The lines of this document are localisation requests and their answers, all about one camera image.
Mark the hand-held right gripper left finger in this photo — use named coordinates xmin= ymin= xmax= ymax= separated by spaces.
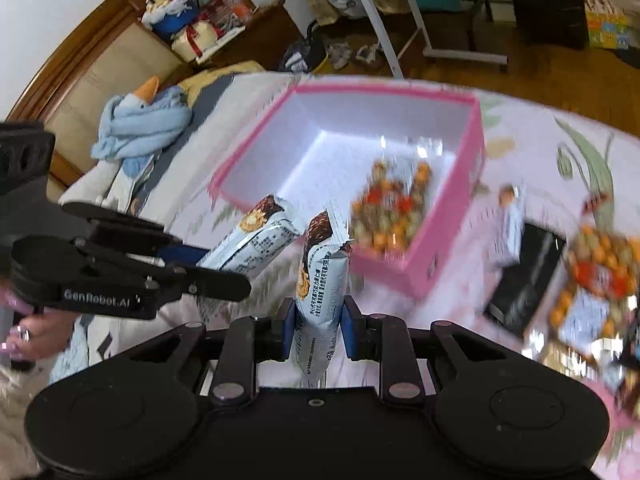
xmin=150 ymin=298 xmax=297 ymax=408

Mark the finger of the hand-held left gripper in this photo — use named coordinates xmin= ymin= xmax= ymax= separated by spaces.
xmin=60 ymin=201 xmax=213 ymax=267
xmin=75 ymin=237 xmax=253 ymax=304

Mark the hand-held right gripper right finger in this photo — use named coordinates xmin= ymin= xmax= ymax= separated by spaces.
xmin=339 ymin=296 xmax=482 ymax=408

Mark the light blue chocolate snack packet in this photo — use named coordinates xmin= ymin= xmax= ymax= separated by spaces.
xmin=196 ymin=194 xmax=302 ymax=281
xmin=292 ymin=209 xmax=354 ymax=391

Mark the white orange mixed snack packet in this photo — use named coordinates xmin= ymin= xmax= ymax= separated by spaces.
xmin=547 ymin=194 xmax=640 ymax=363
xmin=349 ymin=156 xmax=435 ymax=257

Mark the plain black snack packet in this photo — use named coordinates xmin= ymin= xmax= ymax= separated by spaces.
xmin=482 ymin=222 xmax=569 ymax=337

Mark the pink cardboard box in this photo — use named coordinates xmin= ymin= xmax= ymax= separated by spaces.
xmin=209 ymin=82 xmax=487 ymax=302

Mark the person's left hand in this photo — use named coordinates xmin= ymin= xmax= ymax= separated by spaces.
xmin=0 ymin=280 xmax=73 ymax=367

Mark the light blue plush toy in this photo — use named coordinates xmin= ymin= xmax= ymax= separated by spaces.
xmin=91 ymin=76 xmax=194 ymax=182

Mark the grey blue blanket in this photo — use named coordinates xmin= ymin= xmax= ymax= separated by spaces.
xmin=150 ymin=72 xmax=311 ymax=183

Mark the beige fluffy blanket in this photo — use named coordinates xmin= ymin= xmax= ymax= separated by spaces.
xmin=0 ymin=360 xmax=56 ymax=480

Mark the yellow pillow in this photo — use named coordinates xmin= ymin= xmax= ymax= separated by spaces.
xmin=177 ymin=60 xmax=267 ymax=97

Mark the small white snack packet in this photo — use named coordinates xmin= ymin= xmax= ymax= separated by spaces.
xmin=492 ymin=184 xmax=527 ymax=268

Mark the cream bag with red ribbon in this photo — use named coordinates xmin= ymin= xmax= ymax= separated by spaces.
xmin=171 ymin=19 xmax=222 ymax=64

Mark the blue bag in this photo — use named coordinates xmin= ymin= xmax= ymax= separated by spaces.
xmin=141 ymin=0 xmax=202 ymax=42

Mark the wooden nightstand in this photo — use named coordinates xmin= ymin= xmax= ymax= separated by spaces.
xmin=195 ymin=0 xmax=307 ymax=69

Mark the red patterned bag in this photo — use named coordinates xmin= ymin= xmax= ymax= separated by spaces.
xmin=200 ymin=0 xmax=259 ymax=37

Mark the black bag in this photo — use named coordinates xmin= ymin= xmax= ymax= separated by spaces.
xmin=277 ymin=20 xmax=329 ymax=74

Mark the white sneaker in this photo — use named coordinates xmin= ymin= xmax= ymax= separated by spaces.
xmin=325 ymin=40 xmax=352 ymax=71
xmin=355 ymin=42 xmax=384 ymax=64

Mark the floral bed sheet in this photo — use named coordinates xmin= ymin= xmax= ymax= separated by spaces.
xmin=60 ymin=72 xmax=640 ymax=480

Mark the white printed plastic bag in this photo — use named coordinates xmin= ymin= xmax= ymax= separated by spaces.
xmin=325 ymin=0 xmax=367 ymax=17

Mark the black cabinet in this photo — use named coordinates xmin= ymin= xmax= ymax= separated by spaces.
xmin=502 ymin=0 xmax=592 ymax=52

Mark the colourful printed box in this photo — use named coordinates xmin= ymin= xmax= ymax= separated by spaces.
xmin=582 ymin=0 xmax=634 ymax=52

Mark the wooden bed frame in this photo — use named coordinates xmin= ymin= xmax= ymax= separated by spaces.
xmin=5 ymin=0 xmax=201 ymax=188

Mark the white rolling table frame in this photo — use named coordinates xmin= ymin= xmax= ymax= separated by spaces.
xmin=345 ymin=0 xmax=509 ymax=79

